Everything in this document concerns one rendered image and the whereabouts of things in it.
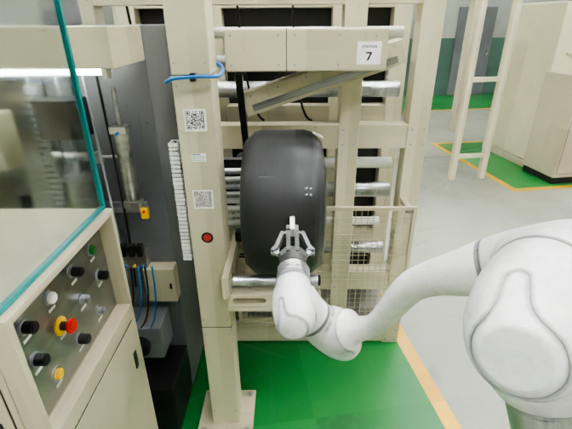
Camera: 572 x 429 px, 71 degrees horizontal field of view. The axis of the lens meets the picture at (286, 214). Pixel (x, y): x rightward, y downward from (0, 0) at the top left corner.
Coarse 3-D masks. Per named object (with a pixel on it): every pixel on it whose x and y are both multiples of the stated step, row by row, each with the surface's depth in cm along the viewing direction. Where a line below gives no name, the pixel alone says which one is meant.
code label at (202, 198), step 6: (192, 192) 147; (198, 192) 147; (204, 192) 147; (210, 192) 147; (198, 198) 148; (204, 198) 148; (210, 198) 148; (198, 204) 149; (204, 204) 149; (210, 204) 149
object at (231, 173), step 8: (224, 160) 197; (232, 160) 197; (240, 160) 197; (232, 168) 187; (240, 168) 187; (232, 176) 188; (232, 184) 190; (232, 192) 190; (232, 200) 193; (232, 208) 194; (232, 216) 196; (232, 224) 197
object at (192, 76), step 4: (216, 64) 142; (220, 64) 141; (224, 68) 140; (192, 72) 128; (196, 72) 129; (220, 72) 133; (180, 76) 127; (184, 76) 127; (188, 76) 127; (192, 76) 127; (196, 76) 127; (200, 76) 127; (204, 76) 127; (208, 76) 127; (212, 76) 128; (216, 76) 129; (220, 76) 132; (168, 80) 128; (172, 80) 128; (192, 80) 128; (196, 80) 129
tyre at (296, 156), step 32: (256, 160) 134; (288, 160) 133; (320, 160) 137; (256, 192) 130; (288, 192) 130; (320, 192) 132; (256, 224) 131; (288, 224) 131; (320, 224) 134; (256, 256) 138; (320, 256) 142
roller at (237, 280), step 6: (234, 276) 156; (240, 276) 156; (246, 276) 156; (252, 276) 156; (258, 276) 156; (264, 276) 156; (270, 276) 156; (276, 276) 156; (312, 276) 156; (318, 276) 156; (234, 282) 155; (240, 282) 155; (246, 282) 155; (252, 282) 155; (258, 282) 155; (264, 282) 155; (270, 282) 155; (312, 282) 155; (318, 282) 155
